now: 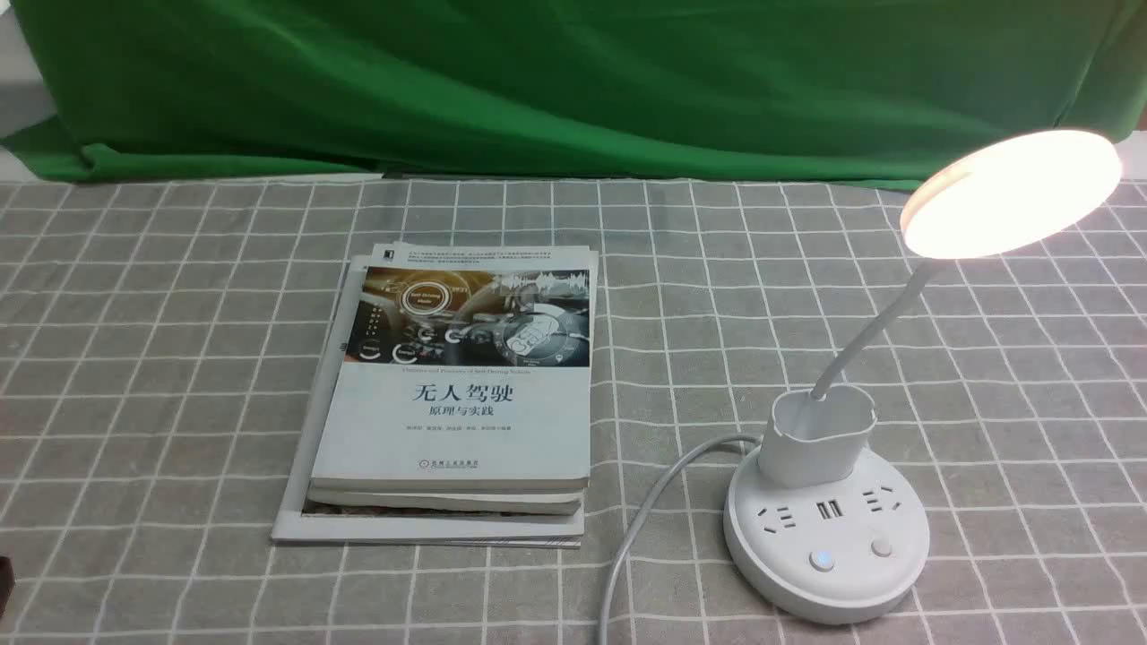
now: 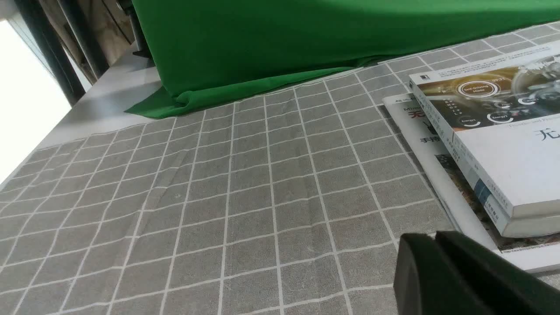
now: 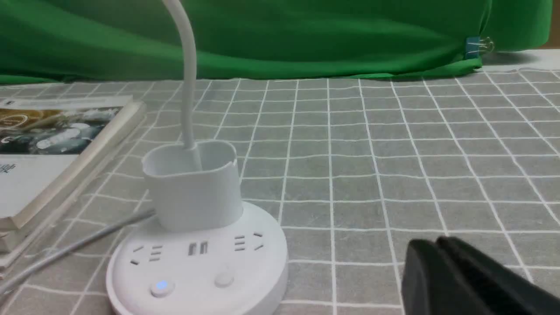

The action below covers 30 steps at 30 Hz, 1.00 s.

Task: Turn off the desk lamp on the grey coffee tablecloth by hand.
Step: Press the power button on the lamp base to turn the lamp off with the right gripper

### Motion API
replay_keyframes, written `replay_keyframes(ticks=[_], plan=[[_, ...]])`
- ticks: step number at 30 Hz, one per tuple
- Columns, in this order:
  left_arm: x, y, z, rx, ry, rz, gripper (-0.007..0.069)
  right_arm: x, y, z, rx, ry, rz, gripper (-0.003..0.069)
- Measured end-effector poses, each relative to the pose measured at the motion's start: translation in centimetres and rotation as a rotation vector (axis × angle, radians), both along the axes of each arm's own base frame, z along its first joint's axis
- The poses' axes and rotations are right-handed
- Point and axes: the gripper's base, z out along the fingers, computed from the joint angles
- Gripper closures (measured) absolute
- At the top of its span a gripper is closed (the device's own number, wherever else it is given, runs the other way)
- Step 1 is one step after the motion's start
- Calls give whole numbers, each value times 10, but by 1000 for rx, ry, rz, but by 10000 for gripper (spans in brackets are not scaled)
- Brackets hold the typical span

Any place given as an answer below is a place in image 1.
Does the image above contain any grey checked tablecloth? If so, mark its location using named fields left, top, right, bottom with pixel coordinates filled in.
left=1, top=181, right=1146, bottom=644

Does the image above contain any white desk lamp with sockets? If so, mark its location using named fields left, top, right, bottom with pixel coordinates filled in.
left=721, top=129, right=1123, bottom=625

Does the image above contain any white lamp power cable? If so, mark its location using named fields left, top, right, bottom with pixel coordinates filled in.
left=596, top=434, right=763, bottom=645

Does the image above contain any top book autonomous driving cover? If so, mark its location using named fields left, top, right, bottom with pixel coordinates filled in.
left=310, top=247, right=599, bottom=492

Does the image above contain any dark object at left edge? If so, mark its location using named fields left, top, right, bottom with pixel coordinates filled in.
left=0, top=555, right=15, bottom=615

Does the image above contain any bottom large white book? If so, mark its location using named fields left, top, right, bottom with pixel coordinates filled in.
left=272, top=254, right=585, bottom=547

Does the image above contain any green backdrop cloth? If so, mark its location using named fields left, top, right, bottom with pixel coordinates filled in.
left=3, top=1, right=1146, bottom=189

